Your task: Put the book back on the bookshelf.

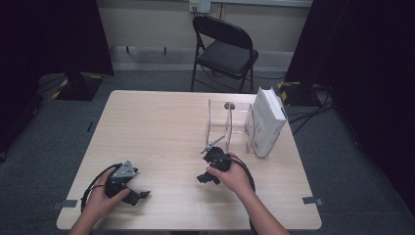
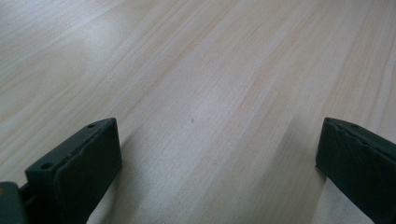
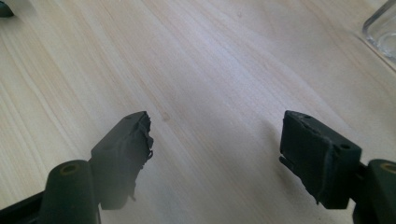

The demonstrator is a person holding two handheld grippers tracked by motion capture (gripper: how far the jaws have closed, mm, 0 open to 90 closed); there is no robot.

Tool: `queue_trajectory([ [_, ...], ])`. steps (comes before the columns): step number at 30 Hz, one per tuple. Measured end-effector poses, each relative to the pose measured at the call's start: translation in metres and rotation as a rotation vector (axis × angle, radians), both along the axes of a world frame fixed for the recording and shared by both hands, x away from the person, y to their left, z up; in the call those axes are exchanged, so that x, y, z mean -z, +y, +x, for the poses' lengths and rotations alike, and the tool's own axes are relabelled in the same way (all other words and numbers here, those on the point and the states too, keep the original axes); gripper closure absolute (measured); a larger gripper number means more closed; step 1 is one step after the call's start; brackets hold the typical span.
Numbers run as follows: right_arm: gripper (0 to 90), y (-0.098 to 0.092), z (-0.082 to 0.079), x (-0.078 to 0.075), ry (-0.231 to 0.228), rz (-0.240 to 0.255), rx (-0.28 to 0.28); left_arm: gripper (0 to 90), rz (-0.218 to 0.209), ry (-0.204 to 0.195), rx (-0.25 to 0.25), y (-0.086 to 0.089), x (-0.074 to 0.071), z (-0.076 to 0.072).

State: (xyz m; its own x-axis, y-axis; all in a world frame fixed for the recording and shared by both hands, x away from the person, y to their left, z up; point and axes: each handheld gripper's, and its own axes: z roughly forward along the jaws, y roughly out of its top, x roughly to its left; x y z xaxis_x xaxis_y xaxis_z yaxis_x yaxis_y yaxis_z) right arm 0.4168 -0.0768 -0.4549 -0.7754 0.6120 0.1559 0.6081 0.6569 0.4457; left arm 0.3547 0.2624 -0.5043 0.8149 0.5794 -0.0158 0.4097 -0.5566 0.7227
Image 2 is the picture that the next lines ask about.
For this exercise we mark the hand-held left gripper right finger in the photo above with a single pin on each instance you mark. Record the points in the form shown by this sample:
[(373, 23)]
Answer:
[(358, 161)]

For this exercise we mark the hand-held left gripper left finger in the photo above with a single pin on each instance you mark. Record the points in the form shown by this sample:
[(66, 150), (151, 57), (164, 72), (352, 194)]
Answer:
[(84, 174)]

